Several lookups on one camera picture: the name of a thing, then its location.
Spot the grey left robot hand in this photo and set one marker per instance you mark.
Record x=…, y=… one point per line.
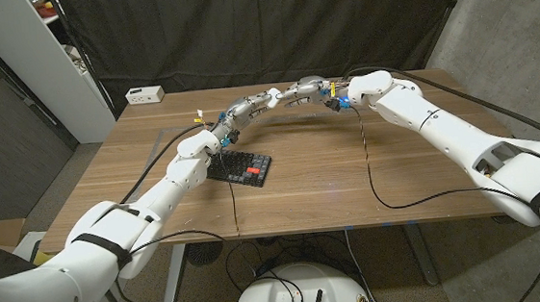
x=242, y=110

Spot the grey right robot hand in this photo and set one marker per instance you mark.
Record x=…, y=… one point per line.
x=311, y=89

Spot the white AirPods case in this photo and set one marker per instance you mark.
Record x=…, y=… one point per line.
x=275, y=97

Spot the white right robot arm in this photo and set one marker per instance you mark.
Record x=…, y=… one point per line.
x=442, y=128

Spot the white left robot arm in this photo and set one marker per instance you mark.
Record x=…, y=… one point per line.
x=180, y=172

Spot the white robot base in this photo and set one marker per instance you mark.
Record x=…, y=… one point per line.
x=272, y=295

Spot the black keyboard with red key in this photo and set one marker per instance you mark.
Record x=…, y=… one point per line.
x=247, y=165

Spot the black curtain backdrop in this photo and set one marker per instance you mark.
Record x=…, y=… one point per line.
x=260, y=26

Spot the white power strip box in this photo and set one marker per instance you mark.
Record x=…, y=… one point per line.
x=145, y=95

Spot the black round fan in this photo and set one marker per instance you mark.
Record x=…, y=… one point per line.
x=204, y=253

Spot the black power brick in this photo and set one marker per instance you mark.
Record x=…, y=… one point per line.
x=265, y=267

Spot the grey table leg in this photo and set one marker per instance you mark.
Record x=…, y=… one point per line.
x=420, y=255
x=174, y=274

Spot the white shelf cabinet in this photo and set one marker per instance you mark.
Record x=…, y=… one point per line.
x=51, y=67

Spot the red bowl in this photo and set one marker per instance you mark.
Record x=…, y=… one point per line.
x=46, y=11

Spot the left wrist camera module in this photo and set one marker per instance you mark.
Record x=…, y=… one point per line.
x=232, y=137

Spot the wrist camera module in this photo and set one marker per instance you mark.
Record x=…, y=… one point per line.
x=232, y=137
x=338, y=103

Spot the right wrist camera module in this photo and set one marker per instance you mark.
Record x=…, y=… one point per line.
x=338, y=103

